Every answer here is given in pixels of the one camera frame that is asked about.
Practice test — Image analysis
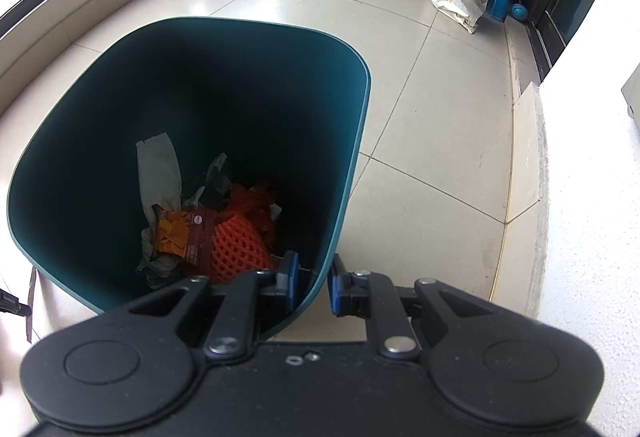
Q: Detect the brown orange snack packet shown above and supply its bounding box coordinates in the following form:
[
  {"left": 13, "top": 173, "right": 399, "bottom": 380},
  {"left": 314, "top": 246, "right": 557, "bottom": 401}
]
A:
[{"left": 151, "top": 204, "right": 219, "bottom": 266}]

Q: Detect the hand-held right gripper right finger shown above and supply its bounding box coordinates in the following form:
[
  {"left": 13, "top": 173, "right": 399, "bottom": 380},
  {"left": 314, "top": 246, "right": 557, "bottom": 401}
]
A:
[{"left": 330, "top": 253, "right": 503, "bottom": 362}]

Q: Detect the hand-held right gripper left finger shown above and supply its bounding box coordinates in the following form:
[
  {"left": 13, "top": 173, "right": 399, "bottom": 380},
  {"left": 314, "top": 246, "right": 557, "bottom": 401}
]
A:
[{"left": 127, "top": 251, "right": 300, "bottom": 362}]

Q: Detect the silver wall box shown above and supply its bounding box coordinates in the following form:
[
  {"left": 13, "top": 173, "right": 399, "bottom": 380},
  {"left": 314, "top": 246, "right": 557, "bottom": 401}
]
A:
[{"left": 620, "top": 64, "right": 640, "bottom": 122}]

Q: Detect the teal plastic trash bin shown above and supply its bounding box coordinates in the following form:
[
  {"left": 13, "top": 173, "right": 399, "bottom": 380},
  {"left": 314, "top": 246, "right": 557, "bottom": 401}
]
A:
[{"left": 6, "top": 16, "right": 373, "bottom": 340}]

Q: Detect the napa cabbage leaf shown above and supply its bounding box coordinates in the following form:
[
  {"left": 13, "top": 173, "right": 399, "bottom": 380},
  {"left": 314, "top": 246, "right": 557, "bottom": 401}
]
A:
[{"left": 136, "top": 132, "right": 182, "bottom": 212}]

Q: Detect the orange foam fruit net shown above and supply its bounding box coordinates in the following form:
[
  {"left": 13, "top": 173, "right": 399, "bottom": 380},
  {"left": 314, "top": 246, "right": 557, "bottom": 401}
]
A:
[{"left": 207, "top": 212, "right": 276, "bottom": 285}]

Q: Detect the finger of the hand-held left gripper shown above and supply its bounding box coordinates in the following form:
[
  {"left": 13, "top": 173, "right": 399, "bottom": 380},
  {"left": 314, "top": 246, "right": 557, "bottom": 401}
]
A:
[{"left": 0, "top": 289, "right": 33, "bottom": 318}]

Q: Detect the silver wrapper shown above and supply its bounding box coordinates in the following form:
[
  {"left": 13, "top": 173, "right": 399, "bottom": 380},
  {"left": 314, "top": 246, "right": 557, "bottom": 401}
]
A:
[{"left": 182, "top": 153, "right": 233, "bottom": 210}]

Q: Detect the orange plastic bag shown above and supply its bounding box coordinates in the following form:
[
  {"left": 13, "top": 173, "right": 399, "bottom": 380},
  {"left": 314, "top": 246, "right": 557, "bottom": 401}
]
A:
[{"left": 222, "top": 183, "right": 282, "bottom": 248}]

